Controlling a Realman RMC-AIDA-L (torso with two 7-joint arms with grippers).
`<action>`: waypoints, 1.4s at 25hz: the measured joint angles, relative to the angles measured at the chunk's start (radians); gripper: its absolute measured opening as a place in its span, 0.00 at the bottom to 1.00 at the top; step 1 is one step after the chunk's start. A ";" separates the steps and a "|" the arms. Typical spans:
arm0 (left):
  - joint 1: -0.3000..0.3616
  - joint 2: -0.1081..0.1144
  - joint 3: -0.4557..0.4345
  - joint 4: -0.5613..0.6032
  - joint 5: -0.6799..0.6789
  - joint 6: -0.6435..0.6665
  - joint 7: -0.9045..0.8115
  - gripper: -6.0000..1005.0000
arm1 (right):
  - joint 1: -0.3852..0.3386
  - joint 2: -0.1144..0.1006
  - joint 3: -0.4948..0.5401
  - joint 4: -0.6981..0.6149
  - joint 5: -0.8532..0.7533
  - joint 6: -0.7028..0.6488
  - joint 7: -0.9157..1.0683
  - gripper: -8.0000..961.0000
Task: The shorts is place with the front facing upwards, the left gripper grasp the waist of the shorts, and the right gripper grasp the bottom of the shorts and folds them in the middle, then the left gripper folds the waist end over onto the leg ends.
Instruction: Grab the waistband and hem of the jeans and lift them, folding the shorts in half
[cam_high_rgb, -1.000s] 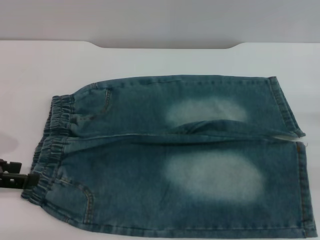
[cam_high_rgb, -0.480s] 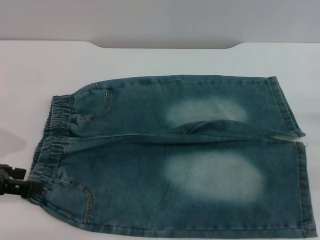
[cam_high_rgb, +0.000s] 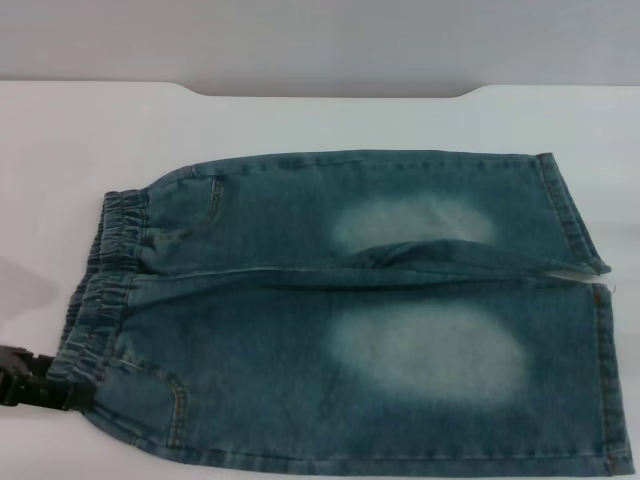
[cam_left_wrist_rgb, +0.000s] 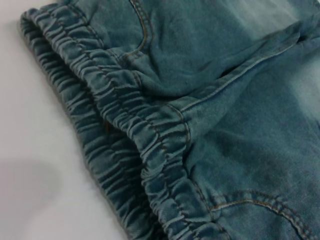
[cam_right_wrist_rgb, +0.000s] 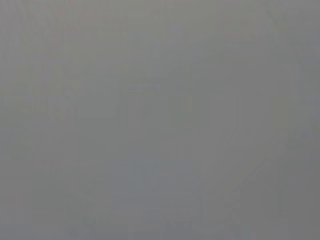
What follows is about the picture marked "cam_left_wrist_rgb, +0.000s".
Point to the blue denim shorts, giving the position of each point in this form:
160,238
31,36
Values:
200,112

